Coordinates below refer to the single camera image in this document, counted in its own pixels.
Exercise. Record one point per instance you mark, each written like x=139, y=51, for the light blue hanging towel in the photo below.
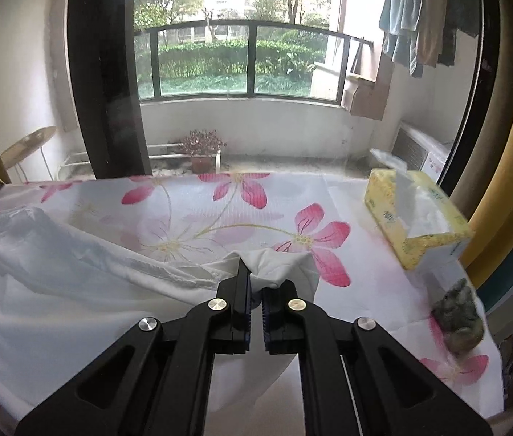
x=401, y=18

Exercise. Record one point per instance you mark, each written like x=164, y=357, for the potted plant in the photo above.
x=202, y=145

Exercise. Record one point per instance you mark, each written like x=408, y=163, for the yellow tissue box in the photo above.
x=397, y=222

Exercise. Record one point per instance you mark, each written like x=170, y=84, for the floral bed sheet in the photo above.
x=193, y=209

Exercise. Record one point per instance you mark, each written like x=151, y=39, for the cardboard boxes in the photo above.
x=369, y=95

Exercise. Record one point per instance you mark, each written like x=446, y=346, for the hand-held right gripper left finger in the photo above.
x=238, y=318

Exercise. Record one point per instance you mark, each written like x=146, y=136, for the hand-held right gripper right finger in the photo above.
x=274, y=322

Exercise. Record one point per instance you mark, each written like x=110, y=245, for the green stone figurine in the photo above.
x=458, y=322

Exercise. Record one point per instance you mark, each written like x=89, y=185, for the beige hanging garment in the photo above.
x=433, y=22

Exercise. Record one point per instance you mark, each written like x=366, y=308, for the dark hanging garment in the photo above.
x=463, y=9

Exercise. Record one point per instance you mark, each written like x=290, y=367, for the white garment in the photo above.
x=56, y=318

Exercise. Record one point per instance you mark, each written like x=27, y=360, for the black balcony railing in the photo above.
x=249, y=59

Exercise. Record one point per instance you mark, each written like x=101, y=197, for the white air conditioner unit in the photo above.
x=419, y=150

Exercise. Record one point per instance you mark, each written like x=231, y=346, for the round stool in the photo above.
x=29, y=141

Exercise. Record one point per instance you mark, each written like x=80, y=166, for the black window frame post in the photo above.
x=102, y=77
x=483, y=54

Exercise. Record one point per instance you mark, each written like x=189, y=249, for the white metal rack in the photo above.
x=165, y=147

